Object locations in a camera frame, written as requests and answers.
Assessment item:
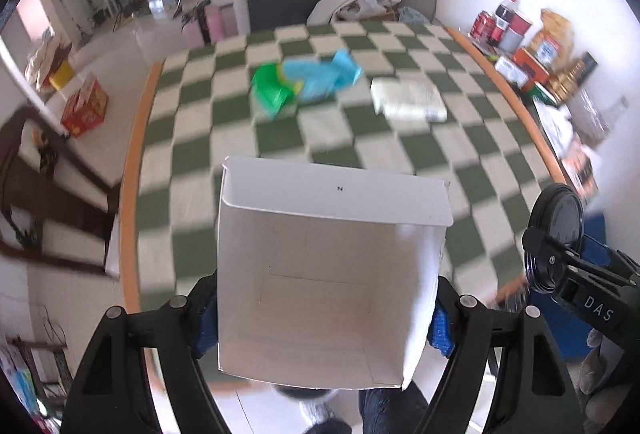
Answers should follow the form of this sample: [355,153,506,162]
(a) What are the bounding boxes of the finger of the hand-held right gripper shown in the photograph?
[521,225,640,287]

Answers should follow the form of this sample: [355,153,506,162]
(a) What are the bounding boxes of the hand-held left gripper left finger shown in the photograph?
[60,270,231,434]

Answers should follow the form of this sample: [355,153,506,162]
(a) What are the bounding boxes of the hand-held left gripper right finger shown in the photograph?
[415,276,586,434]

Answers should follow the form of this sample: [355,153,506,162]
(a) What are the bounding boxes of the white green medicine box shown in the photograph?
[216,156,455,391]

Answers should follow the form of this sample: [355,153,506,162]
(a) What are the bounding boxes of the person's right hand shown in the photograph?
[580,329,640,434]

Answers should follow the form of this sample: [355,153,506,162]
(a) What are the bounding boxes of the person's legs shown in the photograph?
[305,386,431,434]

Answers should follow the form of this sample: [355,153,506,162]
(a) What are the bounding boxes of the white crumpled tissue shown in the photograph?
[537,104,576,149]

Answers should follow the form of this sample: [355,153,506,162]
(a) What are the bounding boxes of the clear plastic bag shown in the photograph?
[570,91,613,149]

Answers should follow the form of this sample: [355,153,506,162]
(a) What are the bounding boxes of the golden jar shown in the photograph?
[550,58,588,99]

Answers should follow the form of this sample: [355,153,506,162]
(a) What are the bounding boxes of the orange box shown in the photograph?
[512,48,553,92]

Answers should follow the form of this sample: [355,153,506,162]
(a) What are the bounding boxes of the white labelled small box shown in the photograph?
[495,56,526,82]

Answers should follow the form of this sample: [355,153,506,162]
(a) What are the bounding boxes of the dark wooden chair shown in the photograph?
[0,106,123,279]

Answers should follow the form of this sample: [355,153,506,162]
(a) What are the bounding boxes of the green white checkered tablecloth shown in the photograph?
[117,18,568,315]

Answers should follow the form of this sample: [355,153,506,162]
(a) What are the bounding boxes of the white leaflet packet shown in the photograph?
[370,76,448,123]

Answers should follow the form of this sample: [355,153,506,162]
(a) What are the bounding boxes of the grey cup with red lid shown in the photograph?
[500,11,532,53]

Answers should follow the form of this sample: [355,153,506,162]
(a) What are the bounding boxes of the yellow bread bag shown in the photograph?
[530,8,573,64]

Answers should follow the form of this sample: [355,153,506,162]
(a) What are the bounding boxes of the red drink can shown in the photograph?
[470,11,496,39]

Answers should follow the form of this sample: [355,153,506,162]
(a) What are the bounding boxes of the cola bottle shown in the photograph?
[492,0,518,45]

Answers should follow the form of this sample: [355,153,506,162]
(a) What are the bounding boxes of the red carton with white flap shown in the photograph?
[61,72,110,137]

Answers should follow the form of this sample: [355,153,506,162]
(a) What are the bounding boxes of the green blue wipes packet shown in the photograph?
[250,48,365,122]

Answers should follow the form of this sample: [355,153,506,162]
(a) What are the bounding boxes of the light blue plastic bag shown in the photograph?
[397,6,433,25]

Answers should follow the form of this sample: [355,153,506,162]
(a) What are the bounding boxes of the pink suitcase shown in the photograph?
[205,4,238,44]

